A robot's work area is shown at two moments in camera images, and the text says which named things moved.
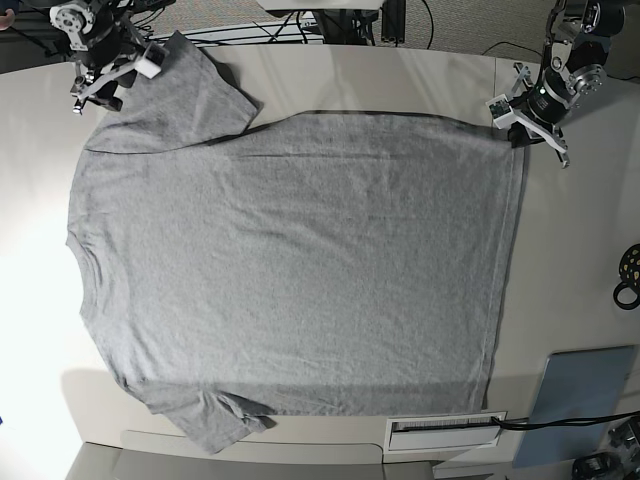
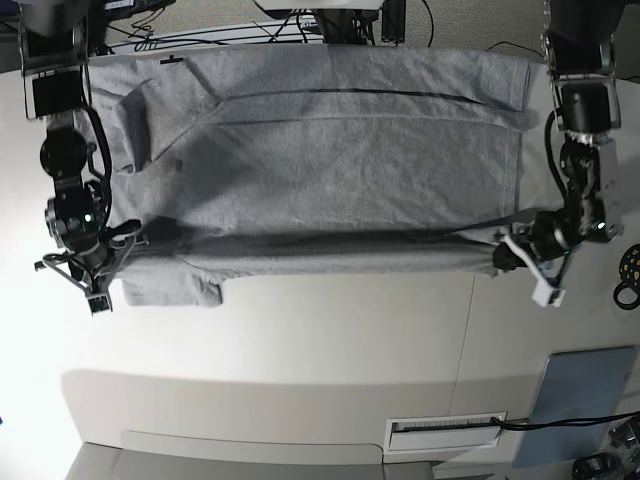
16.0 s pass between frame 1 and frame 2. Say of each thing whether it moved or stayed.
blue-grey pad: stayed
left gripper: moved
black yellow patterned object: stayed
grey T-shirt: moved
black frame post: stayed
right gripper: moved
